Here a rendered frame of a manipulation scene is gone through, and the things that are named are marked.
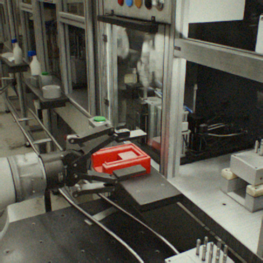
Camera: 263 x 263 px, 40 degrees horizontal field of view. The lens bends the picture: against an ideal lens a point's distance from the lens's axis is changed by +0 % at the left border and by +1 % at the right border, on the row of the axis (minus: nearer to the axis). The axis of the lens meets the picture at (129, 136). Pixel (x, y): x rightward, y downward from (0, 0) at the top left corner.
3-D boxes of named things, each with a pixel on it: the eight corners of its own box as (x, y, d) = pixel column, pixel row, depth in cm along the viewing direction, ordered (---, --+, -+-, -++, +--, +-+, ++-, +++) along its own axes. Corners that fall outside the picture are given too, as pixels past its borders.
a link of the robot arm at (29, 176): (13, 168, 64) (46, 161, 66) (4, 149, 71) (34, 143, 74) (19, 212, 68) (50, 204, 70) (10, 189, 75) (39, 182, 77)
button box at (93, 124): (88, 148, 134) (87, 117, 129) (108, 144, 137) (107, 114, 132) (96, 156, 127) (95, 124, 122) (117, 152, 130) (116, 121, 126)
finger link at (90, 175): (74, 172, 73) (72, 178, 73) (120, 181, 79) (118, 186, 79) (68, 164, 76) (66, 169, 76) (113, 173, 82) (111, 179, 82)
